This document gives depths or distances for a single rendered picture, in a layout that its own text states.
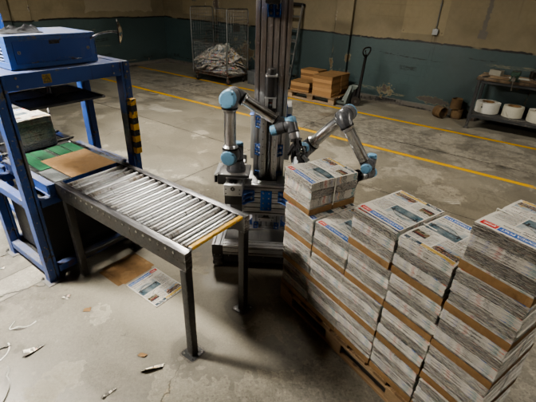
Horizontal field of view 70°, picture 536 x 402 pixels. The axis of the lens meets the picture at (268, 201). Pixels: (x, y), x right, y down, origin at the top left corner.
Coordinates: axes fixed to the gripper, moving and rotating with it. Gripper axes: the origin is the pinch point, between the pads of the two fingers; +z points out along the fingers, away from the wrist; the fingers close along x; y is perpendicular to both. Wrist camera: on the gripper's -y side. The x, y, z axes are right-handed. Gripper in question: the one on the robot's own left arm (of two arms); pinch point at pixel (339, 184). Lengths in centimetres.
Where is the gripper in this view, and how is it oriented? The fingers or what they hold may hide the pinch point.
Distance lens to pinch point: 277.2
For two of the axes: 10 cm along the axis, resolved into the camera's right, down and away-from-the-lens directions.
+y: 0.3, -8.8, -4.8
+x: 5.5, 4.1, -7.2
